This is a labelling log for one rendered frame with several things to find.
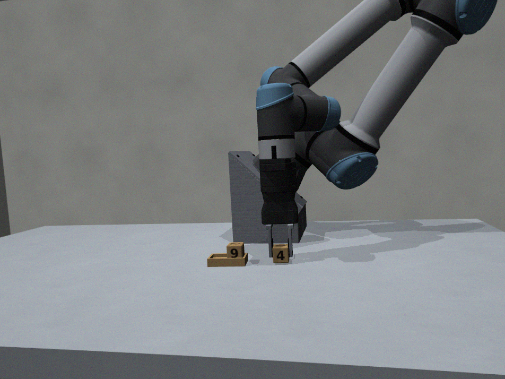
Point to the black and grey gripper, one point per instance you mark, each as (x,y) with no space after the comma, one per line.
(278,180)

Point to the tan shallow rectangular tray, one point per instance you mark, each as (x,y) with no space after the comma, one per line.
(221,260)

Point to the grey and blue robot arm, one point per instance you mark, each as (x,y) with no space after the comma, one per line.
(344,152)

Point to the tan wooden cube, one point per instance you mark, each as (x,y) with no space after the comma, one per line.
(235,250)
(280,253)

